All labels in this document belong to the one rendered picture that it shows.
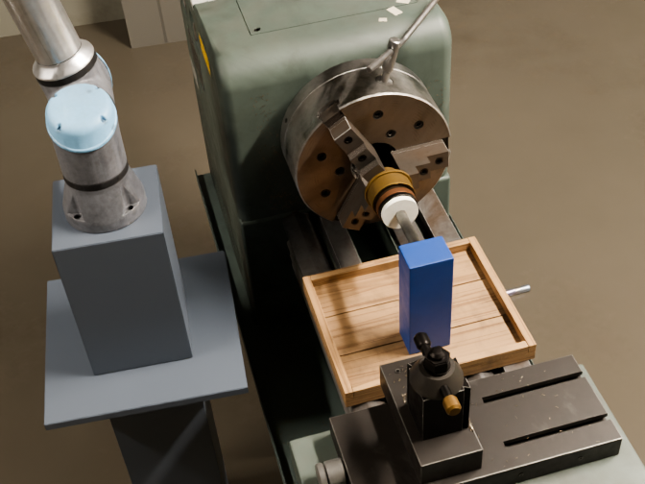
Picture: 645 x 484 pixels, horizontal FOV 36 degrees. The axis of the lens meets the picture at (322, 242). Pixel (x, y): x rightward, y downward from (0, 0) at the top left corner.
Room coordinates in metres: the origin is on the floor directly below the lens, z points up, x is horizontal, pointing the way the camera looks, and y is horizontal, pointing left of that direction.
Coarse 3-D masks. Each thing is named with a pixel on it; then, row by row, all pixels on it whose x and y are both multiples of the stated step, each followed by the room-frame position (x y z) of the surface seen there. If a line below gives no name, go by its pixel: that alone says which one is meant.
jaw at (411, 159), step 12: (420, 144) 1.50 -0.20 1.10; (432, 144) 1.50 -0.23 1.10; (444, 144) 1.49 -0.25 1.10; (396, 156) 1.47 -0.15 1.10; (408, 156) 1.47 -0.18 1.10; (420, 156) 1.46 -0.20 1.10; (432, 156) 1.46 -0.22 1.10; (444, 156) 1.47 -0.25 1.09; (396, 168) 1.45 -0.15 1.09; (408, 168) 1.43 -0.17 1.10; (420, 168) 1.44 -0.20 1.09; (432, 168) 1.46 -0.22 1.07; (420, 180) 1.44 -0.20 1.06
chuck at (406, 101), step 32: (320, 96) 1.53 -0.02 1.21; (352, 96) 1.49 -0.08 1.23; (384, 96) 1.49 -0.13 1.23; (416, 96) 1.50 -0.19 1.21; (288, 128) 1.53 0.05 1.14; (320, 128) 1.46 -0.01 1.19; (384, 128) 1.49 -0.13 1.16; (416, 128) 1.50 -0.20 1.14; (448, 128) 1.51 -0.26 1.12; (288, 160) 1.50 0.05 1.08; (320, 160) 1.46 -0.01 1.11; (384, 160) 1.52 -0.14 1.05; (320, 192) 1.46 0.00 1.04; (416, 192) 1.50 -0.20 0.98
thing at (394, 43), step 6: (390, 42) 1.53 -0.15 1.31; (396, 42) 1.53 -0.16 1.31; (390, 48) 1.53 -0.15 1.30; (396, 48) 1.53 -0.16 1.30; (396, 54) 1.53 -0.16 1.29; (390, 60) 1.52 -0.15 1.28; (384, 66) 1.53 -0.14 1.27; (390, 66) 1.52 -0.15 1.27; (384, 72) 1.53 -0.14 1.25; (390, 72) 1.53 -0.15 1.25; (384, 78) 1.53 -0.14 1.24
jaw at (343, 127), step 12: (336, 108) 1.48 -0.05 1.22; (324, 120) 1.47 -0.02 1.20; (336, 120) 1.47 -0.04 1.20; (348, 120) 1.47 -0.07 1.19; (336, 132) 1.44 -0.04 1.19; (348, 132) 1.43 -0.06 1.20; (348, 144) 1.43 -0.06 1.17; (360, 144) 1.43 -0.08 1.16; (348, 156) 1.42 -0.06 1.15; (360, 156) 1.41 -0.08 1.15; (372, 156) 1.42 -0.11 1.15; (360, 168) 1.41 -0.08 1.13; (372, 168) 1.40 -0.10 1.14; (384, 168) 1.41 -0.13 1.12
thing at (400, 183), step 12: (372, 180) 1.39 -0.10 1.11; (384, 180) 1.38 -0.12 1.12; (396, 180) 1.38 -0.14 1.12; (408, 180) 1.40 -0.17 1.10; (372, 192) 1.37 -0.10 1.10; (384, 192) 1.36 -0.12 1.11; (396, 192) 1.35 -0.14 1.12; (408, 192) 1.35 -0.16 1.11; (372, 204) 1.36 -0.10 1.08; (384, 204) 1.33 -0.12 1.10
